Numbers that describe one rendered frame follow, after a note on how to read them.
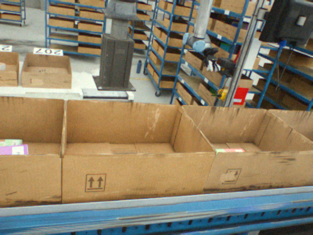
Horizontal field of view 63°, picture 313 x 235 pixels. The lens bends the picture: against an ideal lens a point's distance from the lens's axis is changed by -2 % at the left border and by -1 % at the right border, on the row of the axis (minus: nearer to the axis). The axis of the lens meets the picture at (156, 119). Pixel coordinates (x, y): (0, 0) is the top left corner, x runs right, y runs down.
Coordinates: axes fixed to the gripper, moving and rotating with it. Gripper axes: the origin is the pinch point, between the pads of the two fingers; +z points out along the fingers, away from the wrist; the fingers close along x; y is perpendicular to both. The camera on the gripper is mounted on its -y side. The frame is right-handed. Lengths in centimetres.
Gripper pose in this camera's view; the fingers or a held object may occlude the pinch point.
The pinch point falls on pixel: (216, 69)
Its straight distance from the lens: 195.0
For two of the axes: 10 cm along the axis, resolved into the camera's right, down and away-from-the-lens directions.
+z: 1.4, 8.6, -4.9
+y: -2.9, 5.1, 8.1
